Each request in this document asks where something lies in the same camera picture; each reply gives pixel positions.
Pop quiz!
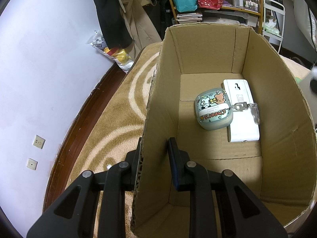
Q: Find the white wall socket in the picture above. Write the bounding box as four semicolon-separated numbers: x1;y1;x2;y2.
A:
33;135;46;149
26;158;38;170

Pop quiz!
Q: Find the flat white box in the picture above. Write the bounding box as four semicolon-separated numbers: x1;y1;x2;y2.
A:
223;79;260;142

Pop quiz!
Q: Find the white wire trolley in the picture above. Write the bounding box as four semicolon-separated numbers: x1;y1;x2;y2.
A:
262;0;286;53

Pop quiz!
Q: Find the tan patterned carpet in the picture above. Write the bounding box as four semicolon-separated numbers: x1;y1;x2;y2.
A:
69;42;316;232

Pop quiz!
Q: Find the lower white wall socket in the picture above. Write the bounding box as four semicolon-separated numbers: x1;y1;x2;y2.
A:
26;158;38;170

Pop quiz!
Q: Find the brown cardboard box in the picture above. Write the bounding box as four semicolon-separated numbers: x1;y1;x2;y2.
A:
131;23;316;237

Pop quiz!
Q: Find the snack plastic bag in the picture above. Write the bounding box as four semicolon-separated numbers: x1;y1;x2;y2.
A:
87;30;134;74

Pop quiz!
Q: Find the beige hanging coat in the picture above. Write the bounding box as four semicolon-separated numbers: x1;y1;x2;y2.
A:
119;0;162;60

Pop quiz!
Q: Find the black hanging coat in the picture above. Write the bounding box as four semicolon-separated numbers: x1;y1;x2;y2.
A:
94;0;133;49

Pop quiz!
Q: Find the stack of books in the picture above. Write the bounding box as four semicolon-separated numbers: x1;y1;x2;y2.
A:
176;12;202;24

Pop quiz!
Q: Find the wooden shelf rack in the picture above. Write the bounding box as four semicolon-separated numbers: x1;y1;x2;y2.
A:
168;0;263;33

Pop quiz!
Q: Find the upper white wall socket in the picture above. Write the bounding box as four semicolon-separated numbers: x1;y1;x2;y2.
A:
33;135;46;149

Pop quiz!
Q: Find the green cartoon earbuds case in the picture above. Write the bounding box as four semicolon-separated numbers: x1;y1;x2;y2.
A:
195;88;233;131

